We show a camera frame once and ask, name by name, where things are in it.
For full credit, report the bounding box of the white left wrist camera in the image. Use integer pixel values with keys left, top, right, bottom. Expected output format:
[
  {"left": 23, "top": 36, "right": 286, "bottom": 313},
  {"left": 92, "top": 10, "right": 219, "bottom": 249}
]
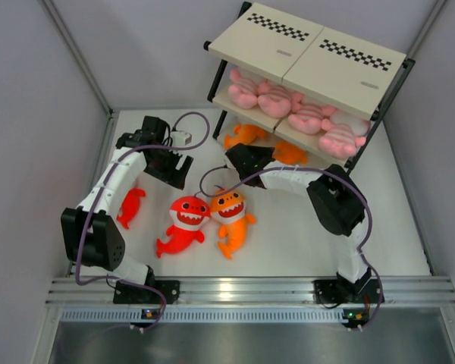
[{"left": 171, "top": 130, "right": 192, "bottom": 147}]

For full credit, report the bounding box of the orange shark plush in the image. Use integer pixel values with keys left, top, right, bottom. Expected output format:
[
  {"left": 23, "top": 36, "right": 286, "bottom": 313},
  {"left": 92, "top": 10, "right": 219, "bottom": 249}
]
[
  {"left": 210, "top": 186, "right": 257, "bottom": 259},
  {"left": 224, "top": 124, "right": 267, "bottom": 149},
  {"left": 272, "top": 140, "right": 308, "bottom": 165}
]

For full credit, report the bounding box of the red shark plush left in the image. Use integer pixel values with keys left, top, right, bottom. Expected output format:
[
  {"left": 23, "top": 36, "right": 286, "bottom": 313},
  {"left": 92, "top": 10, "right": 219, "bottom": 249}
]
[{"left": 116, "top": 187, "right": 146, "bottom": 230}]

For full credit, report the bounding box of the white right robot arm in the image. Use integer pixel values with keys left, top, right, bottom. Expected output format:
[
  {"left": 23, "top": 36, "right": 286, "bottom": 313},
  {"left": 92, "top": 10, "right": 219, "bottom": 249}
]
[{"left": 224, "top": 143, "right": 373, "bottom": 301}]

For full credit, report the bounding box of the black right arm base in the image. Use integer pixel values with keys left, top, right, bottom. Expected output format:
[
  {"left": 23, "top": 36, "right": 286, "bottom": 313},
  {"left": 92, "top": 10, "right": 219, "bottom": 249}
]
[{"left": 313, "top": 279, "right": 381, "bottom": 307}]

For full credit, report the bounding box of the grey slotted cable duct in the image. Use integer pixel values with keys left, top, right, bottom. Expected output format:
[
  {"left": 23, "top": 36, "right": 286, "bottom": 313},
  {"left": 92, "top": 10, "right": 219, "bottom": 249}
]
[{"left": 61, "top": 307, "right": 348, "bottom": 324}]

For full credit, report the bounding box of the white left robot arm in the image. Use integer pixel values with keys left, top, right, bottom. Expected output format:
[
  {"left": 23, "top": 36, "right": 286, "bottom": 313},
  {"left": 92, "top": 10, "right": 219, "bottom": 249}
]
[{"left": 61, "top": 116, "right": 193, "bottom": 303}]

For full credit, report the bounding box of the red shark plush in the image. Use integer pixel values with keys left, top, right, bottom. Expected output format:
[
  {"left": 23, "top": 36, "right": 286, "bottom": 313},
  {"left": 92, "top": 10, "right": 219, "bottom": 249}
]
[
  {"left": 155, "top": 195, "right": 211, "bottom": 259},
  {"left": 116, "top": 187, "right": 146, "bottom": 230}
]

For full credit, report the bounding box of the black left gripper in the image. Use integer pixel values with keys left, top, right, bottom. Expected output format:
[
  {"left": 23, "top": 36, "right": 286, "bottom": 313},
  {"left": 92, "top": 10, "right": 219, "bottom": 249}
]
[{"left": 144, "top": 143, "right": 192, "bottom": 190}]

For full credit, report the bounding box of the pink striped plush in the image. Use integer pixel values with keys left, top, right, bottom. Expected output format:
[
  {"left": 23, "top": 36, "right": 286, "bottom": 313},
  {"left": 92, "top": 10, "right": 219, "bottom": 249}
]
[
  {"left": 287, "top": 102, "right": 337, "bottom": 135},
  {"left": 227, "top": 67, "right": 267, "bottom": 109},
  {"left": 257, "top": 80, "right": 302, "bottom": 118},
  {"left": 318, "top": 110, "right": 371, "bottom": 159}
]

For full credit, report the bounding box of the beige three-tier shelf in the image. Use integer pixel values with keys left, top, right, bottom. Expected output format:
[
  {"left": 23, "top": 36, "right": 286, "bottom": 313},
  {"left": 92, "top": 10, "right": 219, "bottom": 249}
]
[{"left": 204, "top": 2, "right": 415, "bottom": 171}]

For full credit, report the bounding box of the orange shark plush on shelf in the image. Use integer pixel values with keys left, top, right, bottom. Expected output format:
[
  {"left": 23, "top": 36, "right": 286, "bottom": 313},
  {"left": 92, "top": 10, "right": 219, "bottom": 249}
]
[{"left": 224, "top": 124, "right": 267, "bottom": 149}]

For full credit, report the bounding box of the aluminium mounting rail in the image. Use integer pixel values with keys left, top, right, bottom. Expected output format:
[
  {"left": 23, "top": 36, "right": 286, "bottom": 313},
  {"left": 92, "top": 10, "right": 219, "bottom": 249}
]
[{"left": 45, "top": 276, "right": 455, "bottom": 306}]

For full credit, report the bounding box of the red shark plush centre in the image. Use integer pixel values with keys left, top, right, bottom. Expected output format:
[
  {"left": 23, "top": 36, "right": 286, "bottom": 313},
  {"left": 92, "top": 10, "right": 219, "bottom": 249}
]
[{"left": 155, "top": 195, "right": 211, "bottom": 259}]

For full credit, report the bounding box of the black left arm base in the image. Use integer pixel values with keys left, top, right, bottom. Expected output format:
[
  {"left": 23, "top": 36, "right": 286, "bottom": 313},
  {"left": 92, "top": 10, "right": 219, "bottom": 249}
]
[{"left": 113, "top": 280, "right": 180, "bottom": 305}]

